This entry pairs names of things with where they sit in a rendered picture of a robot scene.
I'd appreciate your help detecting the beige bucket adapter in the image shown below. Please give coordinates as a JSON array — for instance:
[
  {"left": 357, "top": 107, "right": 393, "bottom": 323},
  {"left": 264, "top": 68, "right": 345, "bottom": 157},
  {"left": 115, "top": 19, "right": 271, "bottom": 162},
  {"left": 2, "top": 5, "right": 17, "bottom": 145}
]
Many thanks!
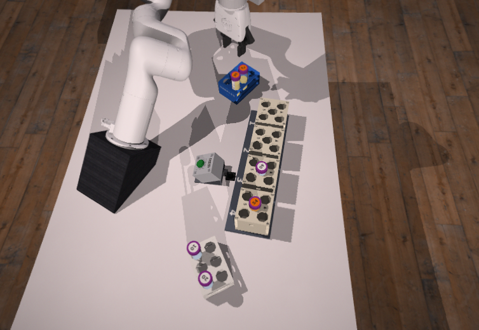
[
  {"left": 249, "top": 124, "right": 285, "bottom": 159},
  {"left": 242, "top": 154, "right": 280, "bottom": 193},
  {"left": 234, "top": 187, "right": 274, "bottom": 235},
  {"left": 255, "top": 97, "right": 289, "bottom": 129}
]

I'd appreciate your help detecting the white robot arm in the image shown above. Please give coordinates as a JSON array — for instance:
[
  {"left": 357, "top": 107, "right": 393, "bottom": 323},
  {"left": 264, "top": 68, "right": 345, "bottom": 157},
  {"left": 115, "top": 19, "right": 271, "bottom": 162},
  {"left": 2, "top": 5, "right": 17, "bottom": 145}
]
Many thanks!
[{"left": 101, "top": 0, "right": 192, "bottom": 150}]

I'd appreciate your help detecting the blue tube rack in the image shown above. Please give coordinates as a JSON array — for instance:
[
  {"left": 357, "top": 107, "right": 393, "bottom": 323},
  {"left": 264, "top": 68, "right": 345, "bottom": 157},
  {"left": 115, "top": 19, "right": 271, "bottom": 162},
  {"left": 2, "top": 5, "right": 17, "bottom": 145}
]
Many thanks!
[{"left": 219, "top": 62, "right": 260, "bottom": 105}]

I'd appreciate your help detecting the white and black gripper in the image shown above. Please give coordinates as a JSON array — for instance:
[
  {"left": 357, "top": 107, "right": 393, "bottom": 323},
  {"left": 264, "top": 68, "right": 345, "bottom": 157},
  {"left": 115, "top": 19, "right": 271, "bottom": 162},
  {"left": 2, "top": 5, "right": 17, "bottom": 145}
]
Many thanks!
[{"left": 213, "top": 0, "right": 255, "bottom": 57}]

